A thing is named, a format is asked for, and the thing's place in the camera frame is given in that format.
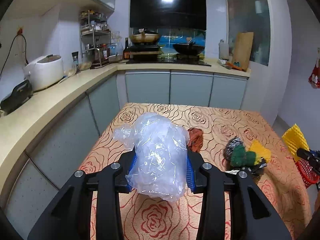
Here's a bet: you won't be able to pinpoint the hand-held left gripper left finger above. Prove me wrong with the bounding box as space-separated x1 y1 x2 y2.
27 152 137 240

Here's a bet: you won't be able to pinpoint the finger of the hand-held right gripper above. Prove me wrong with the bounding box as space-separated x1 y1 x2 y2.
297 148 320 167

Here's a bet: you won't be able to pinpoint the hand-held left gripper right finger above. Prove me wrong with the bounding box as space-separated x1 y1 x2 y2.
186 150 292 240

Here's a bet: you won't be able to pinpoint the red plastic mesh basket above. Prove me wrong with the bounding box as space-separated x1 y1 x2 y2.
295 159 319 189

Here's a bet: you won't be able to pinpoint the yellow foam net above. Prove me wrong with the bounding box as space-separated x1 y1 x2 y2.
282 123 309 162
247 140 272 162

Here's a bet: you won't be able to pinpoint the clear plastic bag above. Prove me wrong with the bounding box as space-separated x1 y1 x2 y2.
113 112 190 202

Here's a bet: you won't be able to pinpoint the steel wool scrubber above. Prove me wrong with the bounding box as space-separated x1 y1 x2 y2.
225 136 244 159

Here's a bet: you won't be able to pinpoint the brown plastic bag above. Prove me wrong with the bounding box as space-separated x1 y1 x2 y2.
187 127 203 153

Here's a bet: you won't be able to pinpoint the black foil wrapper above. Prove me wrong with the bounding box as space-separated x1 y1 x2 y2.
226 159 267 179

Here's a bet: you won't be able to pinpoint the green scouring pad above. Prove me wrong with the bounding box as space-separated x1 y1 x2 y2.
230 146 257 167

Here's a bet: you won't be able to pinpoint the red hanging cloth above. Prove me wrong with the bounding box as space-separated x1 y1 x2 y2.
308 55 320 89

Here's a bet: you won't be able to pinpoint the grey lower kitchen cabinets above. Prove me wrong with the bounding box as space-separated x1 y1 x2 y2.
0 70 249 230

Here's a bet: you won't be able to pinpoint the orange kitchen utensil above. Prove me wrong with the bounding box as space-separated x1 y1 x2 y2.
219 59 248 72

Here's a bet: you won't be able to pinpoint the beige kitchen countertop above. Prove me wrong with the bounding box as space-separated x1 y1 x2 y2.
0 57 250 170

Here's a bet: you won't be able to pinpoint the black gas hob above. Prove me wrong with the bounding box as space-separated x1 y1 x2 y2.
126 54 212 67

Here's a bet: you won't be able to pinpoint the wooden cutting board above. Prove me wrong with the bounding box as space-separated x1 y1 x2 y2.
232 31 254 72

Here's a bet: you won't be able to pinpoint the clear plastic container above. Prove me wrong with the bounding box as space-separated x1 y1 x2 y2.
108 42 124 62

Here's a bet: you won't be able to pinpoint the black wok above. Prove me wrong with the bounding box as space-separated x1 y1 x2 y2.
172 42 203 57

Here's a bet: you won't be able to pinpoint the black portable stove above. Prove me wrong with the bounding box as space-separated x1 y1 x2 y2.
129 44 160 60

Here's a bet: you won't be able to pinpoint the black packet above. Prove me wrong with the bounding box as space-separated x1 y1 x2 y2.
72 52 81 74

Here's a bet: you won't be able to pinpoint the dark sauce bottle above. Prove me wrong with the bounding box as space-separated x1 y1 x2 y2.
123 37 130 60

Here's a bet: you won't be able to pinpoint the white plastic bottle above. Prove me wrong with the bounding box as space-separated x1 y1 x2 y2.
219 39 230 60

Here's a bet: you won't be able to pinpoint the white rice cooker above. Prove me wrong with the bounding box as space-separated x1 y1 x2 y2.
24 54 65 92

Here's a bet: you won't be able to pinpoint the black countertop appliance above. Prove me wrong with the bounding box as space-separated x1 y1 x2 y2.
0 79 33 115

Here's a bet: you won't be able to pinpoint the golden pan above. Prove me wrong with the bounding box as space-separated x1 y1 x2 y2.
129 29 162 44

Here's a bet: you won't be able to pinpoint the metal spice rack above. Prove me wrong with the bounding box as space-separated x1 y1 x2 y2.
80 11 112 68

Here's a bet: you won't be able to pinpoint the frosted glass panel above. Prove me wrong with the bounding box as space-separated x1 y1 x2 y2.
226 0 272 67

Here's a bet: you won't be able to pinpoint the black range hood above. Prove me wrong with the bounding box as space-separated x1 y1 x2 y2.
130 0 207 30

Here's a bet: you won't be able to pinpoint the black power cable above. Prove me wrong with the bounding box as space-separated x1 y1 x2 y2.
0 34 28 79

